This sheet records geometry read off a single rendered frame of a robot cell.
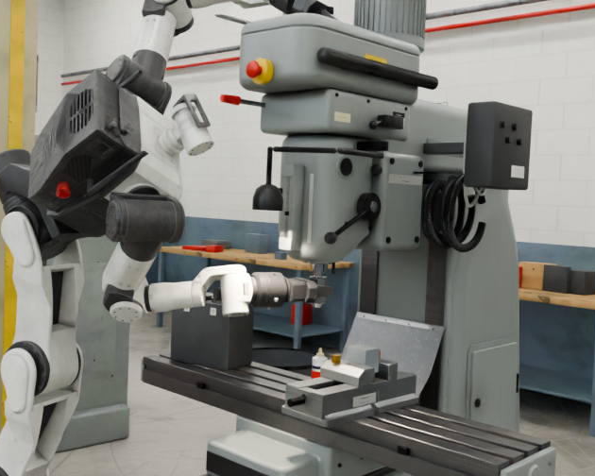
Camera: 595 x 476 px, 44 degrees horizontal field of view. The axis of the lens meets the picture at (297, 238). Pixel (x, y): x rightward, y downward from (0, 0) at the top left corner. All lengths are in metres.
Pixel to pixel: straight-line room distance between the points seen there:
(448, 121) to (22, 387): 1.34
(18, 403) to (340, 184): 0.95
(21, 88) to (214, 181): 5.59
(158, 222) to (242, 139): 6.85
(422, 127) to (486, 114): 0.25
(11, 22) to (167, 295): 1.82
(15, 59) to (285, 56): 1.80
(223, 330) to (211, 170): 6.72
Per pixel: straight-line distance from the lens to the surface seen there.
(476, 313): 2.22
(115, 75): 1.90
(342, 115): 1.79
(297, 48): 1.73
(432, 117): 2.12
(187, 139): 1.72
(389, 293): 2.25
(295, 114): 1.83
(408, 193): 2.01
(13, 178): 1.98
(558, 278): 5.60
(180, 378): 2.22
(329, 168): 1.81
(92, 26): 11.27
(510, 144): 1.94
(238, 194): 8.42
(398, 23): 2.07
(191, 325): 2.23
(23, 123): 3.34
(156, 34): 2.01
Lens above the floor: 1.47
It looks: 3 degrees down
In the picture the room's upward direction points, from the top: 2 degrees clockwise
